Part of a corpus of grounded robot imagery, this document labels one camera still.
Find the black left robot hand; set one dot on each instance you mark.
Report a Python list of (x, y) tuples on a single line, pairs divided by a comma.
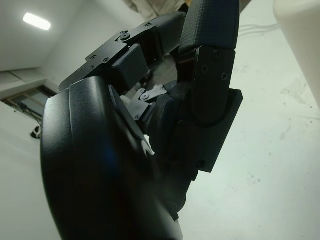
[(100, 162)]

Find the white two-slot toaster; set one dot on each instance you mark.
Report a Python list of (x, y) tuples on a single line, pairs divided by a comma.
[(300, 30)]

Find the wood-framed window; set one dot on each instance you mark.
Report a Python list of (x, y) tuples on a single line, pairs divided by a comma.
[(27, 100)]

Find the rectangular ceiling light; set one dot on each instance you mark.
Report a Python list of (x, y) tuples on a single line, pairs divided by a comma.
[(37, 21)]

